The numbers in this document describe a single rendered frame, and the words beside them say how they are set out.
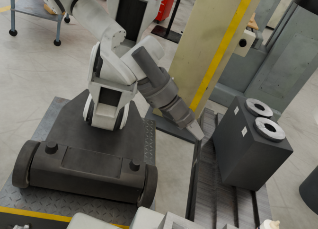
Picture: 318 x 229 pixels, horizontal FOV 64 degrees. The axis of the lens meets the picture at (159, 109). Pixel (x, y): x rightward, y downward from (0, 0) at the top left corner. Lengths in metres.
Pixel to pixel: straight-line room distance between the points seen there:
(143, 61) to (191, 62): 1.59
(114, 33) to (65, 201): 0.83
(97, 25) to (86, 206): 0.83
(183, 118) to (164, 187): 1.31
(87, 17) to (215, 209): 0.60
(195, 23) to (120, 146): 1.18
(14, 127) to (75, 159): 1.05
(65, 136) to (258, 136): 0.86
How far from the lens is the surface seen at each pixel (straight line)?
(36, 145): 1.18
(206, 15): 2.03
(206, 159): 0.85
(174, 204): 1.87
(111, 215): 1.23
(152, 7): 0.83
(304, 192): 2.63
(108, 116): 1.12
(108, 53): 0.62
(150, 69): 0.58
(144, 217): 0.74
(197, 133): 0.68
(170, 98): 0.63
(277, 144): 0.75
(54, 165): 1.11
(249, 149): 0.72
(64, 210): 1.23
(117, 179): 1.11
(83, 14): 0.69
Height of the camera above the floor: 1.46
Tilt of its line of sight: 34 degrees down
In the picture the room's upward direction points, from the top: 22 degrees clockwise
